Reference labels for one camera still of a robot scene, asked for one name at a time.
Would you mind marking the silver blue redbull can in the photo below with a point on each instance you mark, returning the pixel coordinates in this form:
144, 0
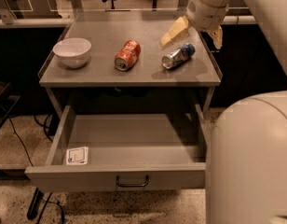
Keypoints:
178, 56

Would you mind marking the open grey top drawer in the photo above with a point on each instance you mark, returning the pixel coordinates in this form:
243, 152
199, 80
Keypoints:
169, 148

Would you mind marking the black drawer handle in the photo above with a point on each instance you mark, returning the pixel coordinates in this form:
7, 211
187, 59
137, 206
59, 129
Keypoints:
123, 182

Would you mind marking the dark shelf at left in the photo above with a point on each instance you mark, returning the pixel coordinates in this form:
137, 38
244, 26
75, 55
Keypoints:
7, 101

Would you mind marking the grey metal cabinet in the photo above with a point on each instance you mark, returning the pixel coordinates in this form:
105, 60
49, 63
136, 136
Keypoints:
98, 87

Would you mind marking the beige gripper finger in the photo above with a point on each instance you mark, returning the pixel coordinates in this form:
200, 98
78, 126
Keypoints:
217, 37
177, 32

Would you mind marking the grey horizontal rail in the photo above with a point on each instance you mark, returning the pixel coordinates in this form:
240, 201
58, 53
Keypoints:
46, 23

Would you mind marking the white paper tag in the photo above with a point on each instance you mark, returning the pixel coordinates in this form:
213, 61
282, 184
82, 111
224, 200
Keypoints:
77, 156

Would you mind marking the orange soda can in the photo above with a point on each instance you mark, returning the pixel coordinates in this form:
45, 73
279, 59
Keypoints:
128, 55

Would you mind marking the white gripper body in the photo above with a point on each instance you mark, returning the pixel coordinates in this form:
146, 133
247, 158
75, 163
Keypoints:
205, 15

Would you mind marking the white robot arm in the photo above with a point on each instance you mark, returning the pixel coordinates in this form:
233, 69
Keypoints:
246, 168

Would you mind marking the white ceramic bowl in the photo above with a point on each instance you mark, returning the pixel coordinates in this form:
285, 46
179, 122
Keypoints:
73, 52

